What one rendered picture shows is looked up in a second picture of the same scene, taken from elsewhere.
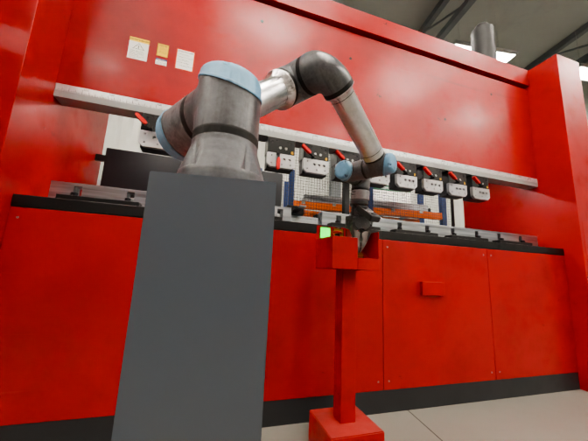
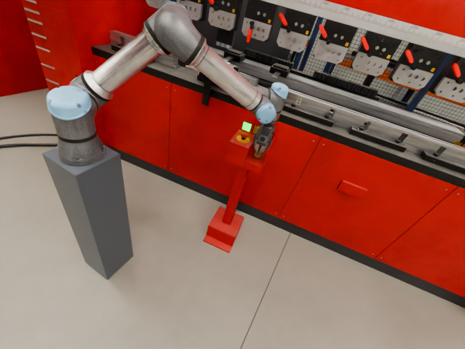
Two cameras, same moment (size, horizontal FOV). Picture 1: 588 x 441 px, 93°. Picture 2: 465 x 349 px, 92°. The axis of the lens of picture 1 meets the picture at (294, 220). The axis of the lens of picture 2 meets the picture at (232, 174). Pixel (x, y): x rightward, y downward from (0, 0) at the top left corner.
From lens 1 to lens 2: 0.99 m
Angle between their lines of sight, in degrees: 56
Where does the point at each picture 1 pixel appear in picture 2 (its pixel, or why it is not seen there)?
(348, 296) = (239, 176)
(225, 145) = (62, 147)
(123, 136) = not seen: outside the picture
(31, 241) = not seen: hidden behind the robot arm
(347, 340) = (233, 195)
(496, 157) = not seen: outside the picture
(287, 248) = (234, 118)
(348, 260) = (237, 160)
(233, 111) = (60, 131)
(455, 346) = (349, 227)
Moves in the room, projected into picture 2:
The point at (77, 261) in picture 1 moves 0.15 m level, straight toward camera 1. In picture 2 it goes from (124, 93) to (115, 101)
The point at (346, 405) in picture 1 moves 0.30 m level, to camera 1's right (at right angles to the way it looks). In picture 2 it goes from (226, 217) to (262, 246)
